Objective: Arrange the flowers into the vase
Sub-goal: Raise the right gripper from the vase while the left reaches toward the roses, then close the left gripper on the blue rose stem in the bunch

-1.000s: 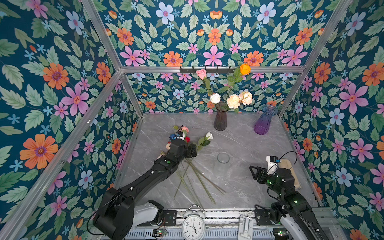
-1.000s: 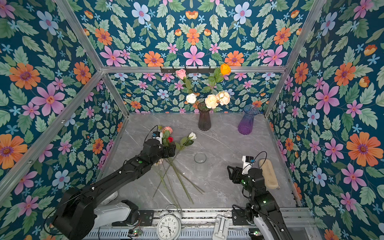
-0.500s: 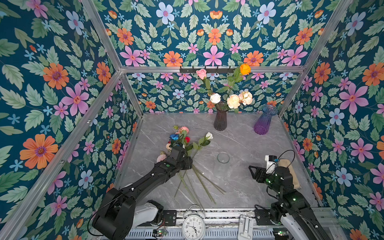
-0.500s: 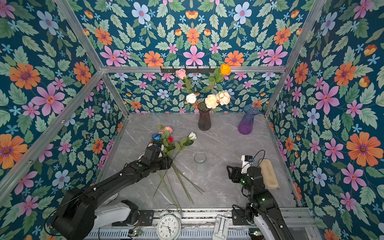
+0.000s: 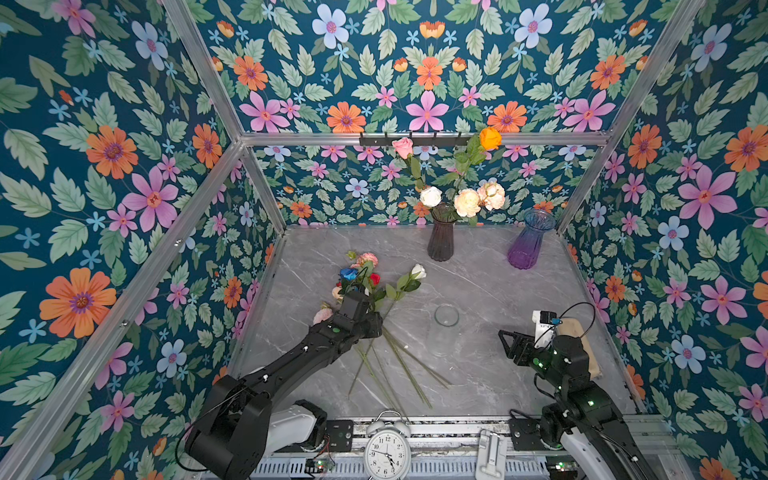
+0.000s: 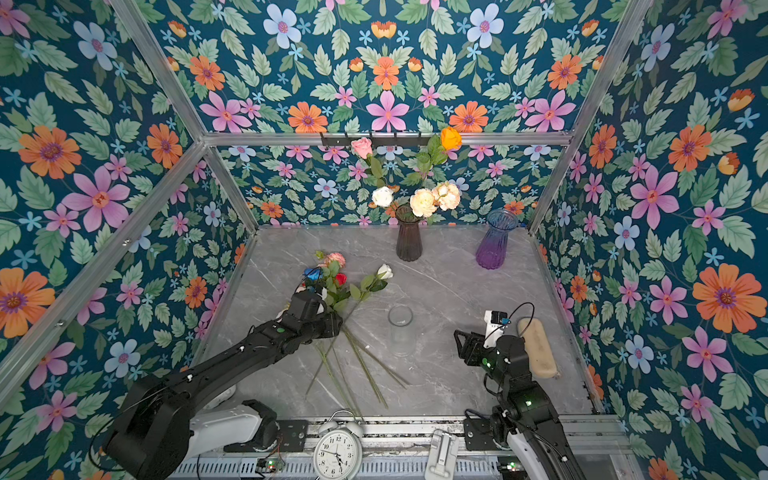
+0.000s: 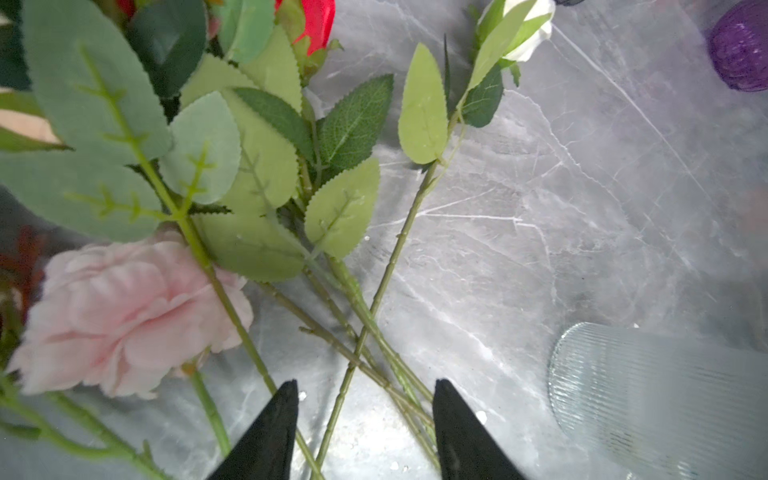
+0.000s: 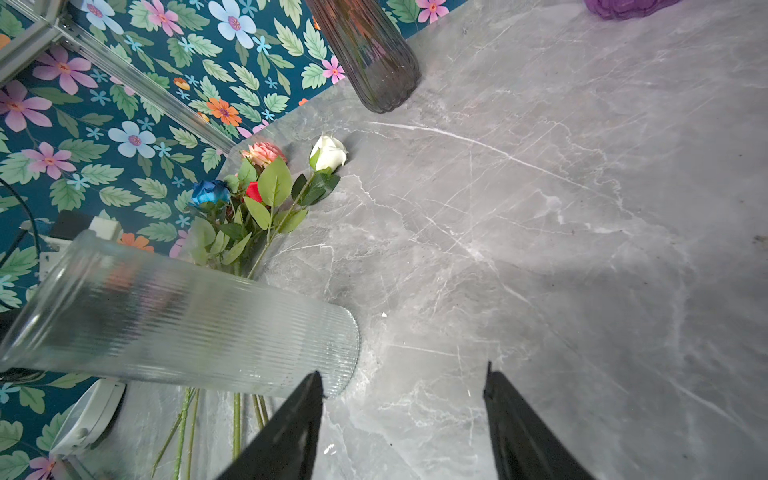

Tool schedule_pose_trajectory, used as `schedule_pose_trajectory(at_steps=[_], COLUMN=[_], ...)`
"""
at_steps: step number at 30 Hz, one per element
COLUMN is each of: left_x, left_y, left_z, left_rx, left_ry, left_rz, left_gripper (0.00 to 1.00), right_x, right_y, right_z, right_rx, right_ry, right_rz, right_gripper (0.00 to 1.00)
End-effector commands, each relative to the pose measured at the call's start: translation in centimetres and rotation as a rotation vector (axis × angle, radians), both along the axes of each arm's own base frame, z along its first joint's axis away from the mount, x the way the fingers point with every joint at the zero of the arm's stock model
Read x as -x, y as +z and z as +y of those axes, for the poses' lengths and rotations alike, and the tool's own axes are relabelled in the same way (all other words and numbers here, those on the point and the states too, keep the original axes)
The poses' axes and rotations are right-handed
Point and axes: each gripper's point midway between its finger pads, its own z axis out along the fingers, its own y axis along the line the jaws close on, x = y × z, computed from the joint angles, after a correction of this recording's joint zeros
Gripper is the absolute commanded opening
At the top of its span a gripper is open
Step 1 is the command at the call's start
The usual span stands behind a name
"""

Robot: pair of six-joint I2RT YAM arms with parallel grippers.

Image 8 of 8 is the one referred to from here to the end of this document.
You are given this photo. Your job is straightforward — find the clear glass cup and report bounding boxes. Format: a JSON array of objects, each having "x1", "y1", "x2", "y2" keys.
[{"x1": 1, "y1": 232, "x2": 360, "y2": 398}]

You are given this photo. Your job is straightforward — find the red rose stem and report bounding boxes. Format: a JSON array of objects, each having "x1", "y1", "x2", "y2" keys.
[{"x1": 245, "y1": 182, "x2": 263, "y2": 203}]

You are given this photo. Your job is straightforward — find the cream white rose stem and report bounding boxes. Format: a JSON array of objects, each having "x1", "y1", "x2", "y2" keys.
[{"x1": 243, "y1": 134, "x2": 348, "y2": 279}]

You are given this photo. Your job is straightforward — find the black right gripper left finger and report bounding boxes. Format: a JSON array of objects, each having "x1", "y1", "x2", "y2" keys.
[{"x1": 219, "y1": 371, "x2": 324, "y2": 480}]

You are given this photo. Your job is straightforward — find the purple ribbed glass vase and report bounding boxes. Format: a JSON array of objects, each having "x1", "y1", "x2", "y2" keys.
[{"x1": 584, "y1": 0, "x2": 680, "y2": 20}]

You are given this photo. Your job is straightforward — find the dark pink ribbed glass vase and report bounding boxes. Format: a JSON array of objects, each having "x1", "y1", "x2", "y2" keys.
[{"x1": 307, "y1": 0, "x2": 421, "y2": 114}]

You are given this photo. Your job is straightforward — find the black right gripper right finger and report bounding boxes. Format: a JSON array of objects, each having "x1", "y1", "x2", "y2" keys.
[{"x1": 483, "y1": 365, "x2": 594, "y2": 480}]

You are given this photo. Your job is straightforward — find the pile of artificial flowers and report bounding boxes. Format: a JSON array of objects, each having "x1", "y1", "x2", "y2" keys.
[{"x1": 149, "y1": 133, "x2": 349, "y2": 480}]

